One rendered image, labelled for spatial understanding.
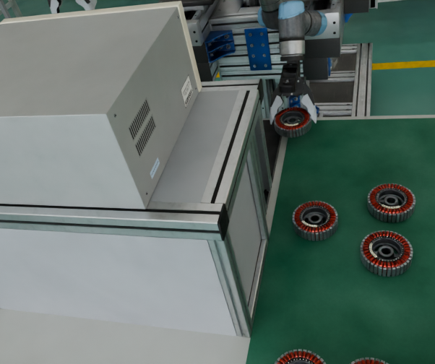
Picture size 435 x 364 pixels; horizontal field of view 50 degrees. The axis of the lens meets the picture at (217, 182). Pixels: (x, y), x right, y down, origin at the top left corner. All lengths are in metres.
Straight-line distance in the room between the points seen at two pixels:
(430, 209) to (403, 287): 0.25
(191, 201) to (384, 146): 0.78
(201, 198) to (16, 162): 0.32
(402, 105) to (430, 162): 1.56
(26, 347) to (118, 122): 0.67
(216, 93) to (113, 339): 0.60
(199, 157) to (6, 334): 0.67
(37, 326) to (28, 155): 0.53
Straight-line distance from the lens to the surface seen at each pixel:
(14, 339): 1.26
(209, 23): 1.88
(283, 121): 1.45
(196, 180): 0.84
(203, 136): 0.94
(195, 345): 1.06
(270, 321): 1.06
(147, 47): 0.86
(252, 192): 1.05
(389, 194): 1.27
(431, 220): 1.24
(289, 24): 1.42
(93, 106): 0.73
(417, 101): 2.98
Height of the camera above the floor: 1.66
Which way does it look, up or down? 41 degrees down
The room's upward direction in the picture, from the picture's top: 14 degrees counter-clockwise
